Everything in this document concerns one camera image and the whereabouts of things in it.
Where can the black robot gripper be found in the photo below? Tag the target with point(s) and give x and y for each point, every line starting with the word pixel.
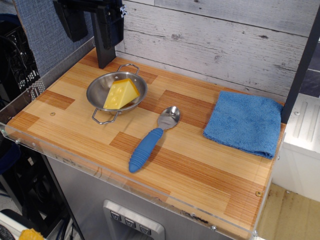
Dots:
pixel 72 18

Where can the yellow cheese wedge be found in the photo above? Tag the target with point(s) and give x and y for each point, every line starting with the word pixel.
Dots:
pixel 120 94

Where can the stainless steel pot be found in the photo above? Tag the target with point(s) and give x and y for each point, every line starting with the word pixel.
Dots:
pixel 98 90

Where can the stainless steel cabinet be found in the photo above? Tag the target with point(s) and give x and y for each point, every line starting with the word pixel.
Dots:
pixel 85 194

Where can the black equipment rack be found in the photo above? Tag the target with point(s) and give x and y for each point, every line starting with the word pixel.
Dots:
pixel 18 69

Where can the button control panel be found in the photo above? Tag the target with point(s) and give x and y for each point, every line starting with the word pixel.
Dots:
pixel 125 224

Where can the blue folded cloth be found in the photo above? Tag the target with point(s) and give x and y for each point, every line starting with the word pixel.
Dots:
pixel 249 123

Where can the yellow tape wrapped object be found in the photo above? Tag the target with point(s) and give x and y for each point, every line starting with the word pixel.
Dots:
pixel 30 234

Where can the white ribbed side unit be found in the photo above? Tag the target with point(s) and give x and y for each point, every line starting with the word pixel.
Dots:
pixel 297 168

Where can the dark left vertical post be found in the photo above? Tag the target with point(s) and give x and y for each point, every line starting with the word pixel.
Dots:
pixel 104 56

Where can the dark vertical post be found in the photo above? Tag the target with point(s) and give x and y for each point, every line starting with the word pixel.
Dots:
pixel 303 20
pixel 104 56

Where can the blue handled metal spoon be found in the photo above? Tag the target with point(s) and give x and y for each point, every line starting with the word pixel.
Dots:
pixel 168 119

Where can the dark right vertical post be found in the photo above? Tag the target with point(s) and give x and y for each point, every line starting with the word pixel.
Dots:
pixel 303 20

